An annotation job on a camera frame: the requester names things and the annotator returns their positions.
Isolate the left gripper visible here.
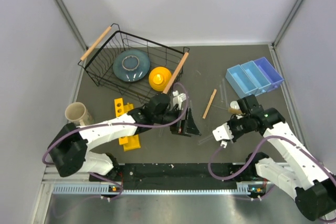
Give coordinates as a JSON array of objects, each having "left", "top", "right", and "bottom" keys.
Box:
[{"left": 153, "top": 106, "right": 201, "bottom": 137}]

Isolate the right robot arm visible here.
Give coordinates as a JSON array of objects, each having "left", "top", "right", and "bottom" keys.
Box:
[{"left": 208, "top": 95, "right": 335, "bottom": 221}]

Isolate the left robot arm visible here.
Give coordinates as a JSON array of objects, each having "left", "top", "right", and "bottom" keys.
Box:
[{"left": 47, "top": 93, "right": 201, "bottom": 180}]

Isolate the glass test tube on table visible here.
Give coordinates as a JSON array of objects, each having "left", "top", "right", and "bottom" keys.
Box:
[
  {"left": 197, "top": 134, "right": 214, "bottom": 145},
  {"left": 219, "top": 81, "right": 228, "bottom": 105}
]

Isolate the test tube brush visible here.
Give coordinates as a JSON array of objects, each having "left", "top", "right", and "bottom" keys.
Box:
[{"left": 212, "top": 105, "right": 243, "bottom": 115}]

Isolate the white plastic cap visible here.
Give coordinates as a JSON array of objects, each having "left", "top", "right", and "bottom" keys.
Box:
[{"left": 230, "top": 101, "right": 240, "bottom": 110}]

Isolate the wooden test tube clamp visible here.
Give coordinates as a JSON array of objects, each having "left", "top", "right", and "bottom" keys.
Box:
[{"left": 202, "top": 89, "right": 217, "bottom": 119}]

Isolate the light blue bin left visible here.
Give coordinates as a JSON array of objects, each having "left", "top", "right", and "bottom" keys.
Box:
[{"left": 225, "top": 65, "right": 258, "bottom": 98}]

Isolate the light blue bin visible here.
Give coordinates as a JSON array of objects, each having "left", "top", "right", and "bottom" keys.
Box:
[
  {"left": 225, "top": 65, "right": 258, "bottom": 98},
  {"left": 241, "top": 61, "right": 271, "bottom": 95}
]

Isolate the yellow ribbed funnel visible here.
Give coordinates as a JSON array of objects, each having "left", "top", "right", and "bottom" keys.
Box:
[{"left": 149, "top": 67, "right": 172, "bottom": 92}]

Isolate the yellow test tube rack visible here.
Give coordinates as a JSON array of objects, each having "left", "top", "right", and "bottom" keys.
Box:
[{"left": 114, "top": 98, "right": 141, "bottom": 152}]

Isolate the light blue bin middle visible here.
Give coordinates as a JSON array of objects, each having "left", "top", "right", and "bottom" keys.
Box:
[{"left": 241, "top": 61, "right": 271, "bottom": 95}]

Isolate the purple blue bin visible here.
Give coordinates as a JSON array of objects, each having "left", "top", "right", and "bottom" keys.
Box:
[{"left": 254, "top": 57, "right": 284, "bottom": 92}]

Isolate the blue ceramic plate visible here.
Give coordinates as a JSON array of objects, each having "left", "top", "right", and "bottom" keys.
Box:
[{"left": 112, "top": 49, "right": 151, "bottom": 82}]

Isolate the beige ceramic mug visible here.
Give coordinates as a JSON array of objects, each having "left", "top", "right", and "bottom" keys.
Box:
[{"left": 65, "top": 102, "right": 94, "bottom": 126}]

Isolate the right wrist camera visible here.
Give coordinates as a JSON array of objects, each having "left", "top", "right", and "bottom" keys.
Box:
[{"left": 221, "top": 140, "right": 228, "bottom": 148}]

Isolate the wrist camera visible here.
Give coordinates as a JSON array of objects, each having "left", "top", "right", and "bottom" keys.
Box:
[
  {"left": 221, "top": 140, "right": 228, "bottom": 148},
  {"left": 172, "top": 90, "right": 187, "bottom": 110}
]

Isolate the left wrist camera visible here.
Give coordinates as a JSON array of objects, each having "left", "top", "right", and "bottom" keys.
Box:
[{"left": 172, "top": 90, "right": 187, "bottom": 110}]

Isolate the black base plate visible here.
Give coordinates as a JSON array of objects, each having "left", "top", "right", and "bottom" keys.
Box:
[{"left": 89, "top": 163, "right": 263, "bottom": 190}]

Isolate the cable duct rail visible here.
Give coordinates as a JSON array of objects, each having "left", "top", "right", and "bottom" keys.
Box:
[{"left": 52, "top": 183, "right": 260, "bottom": 195}]

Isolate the black wire dish basket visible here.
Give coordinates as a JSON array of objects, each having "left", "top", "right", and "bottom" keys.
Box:
[{"left": 78, "top": 23, "right": 190, "bottom": 103}]

